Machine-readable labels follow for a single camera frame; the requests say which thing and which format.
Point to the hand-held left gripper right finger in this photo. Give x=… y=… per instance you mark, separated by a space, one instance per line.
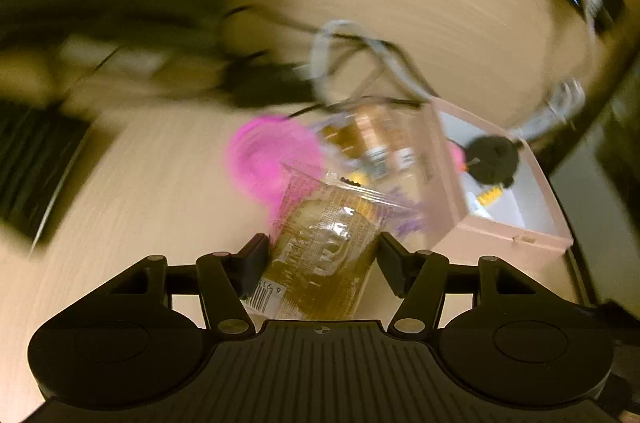
x=394 y=264

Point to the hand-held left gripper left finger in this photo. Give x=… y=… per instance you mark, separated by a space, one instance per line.
x=256 y=264

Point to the clear pastry snack packet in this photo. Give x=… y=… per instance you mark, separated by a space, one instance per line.
x=325 y=248

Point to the pink plastic mesh basket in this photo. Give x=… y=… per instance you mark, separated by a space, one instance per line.
x=270 y=153

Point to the pink cardboard box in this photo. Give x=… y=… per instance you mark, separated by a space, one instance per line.
x=530 y=203

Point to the small yellow object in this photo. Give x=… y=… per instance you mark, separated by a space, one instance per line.
x=487 y=197

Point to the clear packet with brown contents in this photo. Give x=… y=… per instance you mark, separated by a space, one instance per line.
x=372 y=138

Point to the black rounded object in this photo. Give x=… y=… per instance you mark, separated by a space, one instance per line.
x=492 y=159

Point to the black power adapter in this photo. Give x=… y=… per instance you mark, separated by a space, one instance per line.
x=265 y=85

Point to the computer case with glass side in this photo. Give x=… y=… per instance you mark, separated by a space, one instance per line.
x=600 y=188

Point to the black keyboard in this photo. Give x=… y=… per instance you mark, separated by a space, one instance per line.
x=30 y=163

